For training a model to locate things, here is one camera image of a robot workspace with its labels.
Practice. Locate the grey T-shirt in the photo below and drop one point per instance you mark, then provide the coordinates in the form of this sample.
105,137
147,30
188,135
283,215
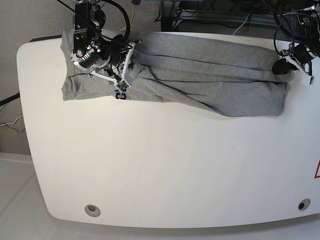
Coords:
227,78

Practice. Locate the black table leg base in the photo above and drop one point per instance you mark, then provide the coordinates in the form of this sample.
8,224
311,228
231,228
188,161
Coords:
167,24

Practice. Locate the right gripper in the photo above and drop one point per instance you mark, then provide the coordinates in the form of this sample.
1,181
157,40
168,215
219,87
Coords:
116,70

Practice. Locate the right table grommet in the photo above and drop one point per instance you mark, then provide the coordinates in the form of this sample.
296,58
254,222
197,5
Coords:
304,204

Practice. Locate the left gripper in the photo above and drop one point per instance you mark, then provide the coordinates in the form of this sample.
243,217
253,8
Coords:
298,58

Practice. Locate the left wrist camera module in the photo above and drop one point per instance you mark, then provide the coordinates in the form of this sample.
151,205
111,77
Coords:
121,85

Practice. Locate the left table grommet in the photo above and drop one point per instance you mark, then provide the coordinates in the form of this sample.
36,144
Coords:
92,211

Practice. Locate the table grommet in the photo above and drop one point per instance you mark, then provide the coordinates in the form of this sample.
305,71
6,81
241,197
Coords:
304,204
92,211

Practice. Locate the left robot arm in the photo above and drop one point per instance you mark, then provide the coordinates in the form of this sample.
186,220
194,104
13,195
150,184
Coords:
307,17

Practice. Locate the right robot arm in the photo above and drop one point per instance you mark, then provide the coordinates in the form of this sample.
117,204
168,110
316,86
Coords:
108,58

